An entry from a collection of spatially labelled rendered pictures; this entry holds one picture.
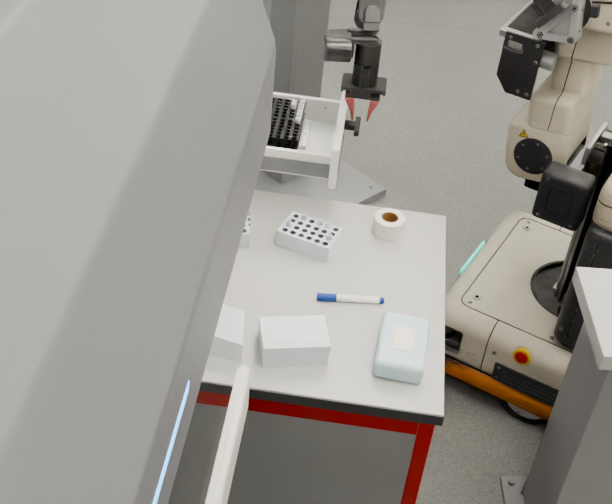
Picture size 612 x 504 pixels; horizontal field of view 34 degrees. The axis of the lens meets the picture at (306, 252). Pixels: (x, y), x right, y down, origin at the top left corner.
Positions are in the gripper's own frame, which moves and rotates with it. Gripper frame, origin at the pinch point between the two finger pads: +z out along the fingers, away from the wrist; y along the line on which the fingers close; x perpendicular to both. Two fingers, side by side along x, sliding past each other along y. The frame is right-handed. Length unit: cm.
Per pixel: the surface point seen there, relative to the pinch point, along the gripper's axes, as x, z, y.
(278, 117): 3.4, 0.9, 18.7
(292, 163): 16.3, 4.4, 13.5
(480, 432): 10, 92, -45
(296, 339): 67, 9, 6
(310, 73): -99, 45, 20
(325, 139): 0.0, 7.5, 7.5
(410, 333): 60, 10, -15
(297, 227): 30.1, 11.5, 10.2
